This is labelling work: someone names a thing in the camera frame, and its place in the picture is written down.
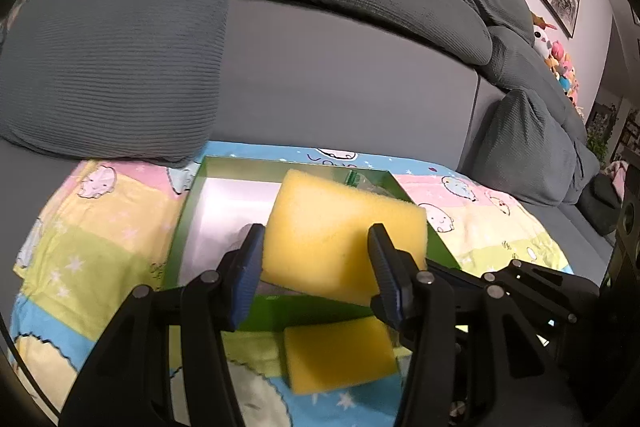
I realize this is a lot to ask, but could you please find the plain yellow sponge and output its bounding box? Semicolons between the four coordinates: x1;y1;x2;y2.
282;318;401;395

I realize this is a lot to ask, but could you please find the green potted plant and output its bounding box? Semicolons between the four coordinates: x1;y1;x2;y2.
585;102;618;162

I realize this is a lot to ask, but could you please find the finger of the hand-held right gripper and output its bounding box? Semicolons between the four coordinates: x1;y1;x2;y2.
507;259;601;325
427;261;558;343

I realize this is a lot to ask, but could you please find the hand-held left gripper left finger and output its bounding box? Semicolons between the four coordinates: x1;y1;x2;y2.
59;223;266;427

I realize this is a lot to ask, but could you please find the cartoon printed blanket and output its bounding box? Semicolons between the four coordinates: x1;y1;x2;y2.
12;139;571;427

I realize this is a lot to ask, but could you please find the yellow sponge green scrub side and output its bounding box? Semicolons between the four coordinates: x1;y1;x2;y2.
261;168;430;308

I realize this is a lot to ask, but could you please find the dark cloth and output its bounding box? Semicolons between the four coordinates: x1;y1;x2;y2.
575;174;623;235

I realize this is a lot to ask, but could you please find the green cardboard box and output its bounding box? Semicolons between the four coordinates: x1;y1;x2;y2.
167;154;463;333

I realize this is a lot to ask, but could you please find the pile of plush toys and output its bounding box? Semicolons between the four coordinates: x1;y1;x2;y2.
530;12;586;110

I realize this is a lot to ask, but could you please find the grey sofa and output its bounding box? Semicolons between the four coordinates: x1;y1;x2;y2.
0;0;626;258

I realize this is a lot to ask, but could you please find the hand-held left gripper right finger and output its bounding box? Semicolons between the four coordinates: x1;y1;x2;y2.
367;223;586;427

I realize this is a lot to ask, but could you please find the pink cloth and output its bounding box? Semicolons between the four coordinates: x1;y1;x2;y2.
602;159;628;190

